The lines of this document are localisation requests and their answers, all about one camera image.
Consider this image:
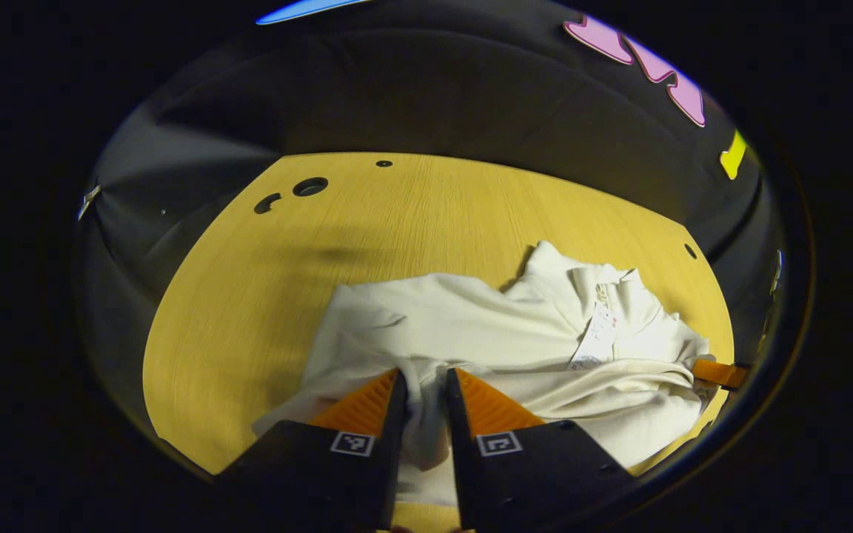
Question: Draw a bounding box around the black backdrop cloth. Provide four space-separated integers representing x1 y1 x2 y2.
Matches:
75 0 786 445

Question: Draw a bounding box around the white paper garment tag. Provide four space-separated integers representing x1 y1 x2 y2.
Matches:
567 302 620 372

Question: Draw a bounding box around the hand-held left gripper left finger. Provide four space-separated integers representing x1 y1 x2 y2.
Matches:
213 368 409 532

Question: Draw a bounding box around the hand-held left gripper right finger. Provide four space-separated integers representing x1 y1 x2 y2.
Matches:
446 366 638 532

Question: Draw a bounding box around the cream white sweatshirt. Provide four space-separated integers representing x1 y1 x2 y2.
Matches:
252 239 716 508

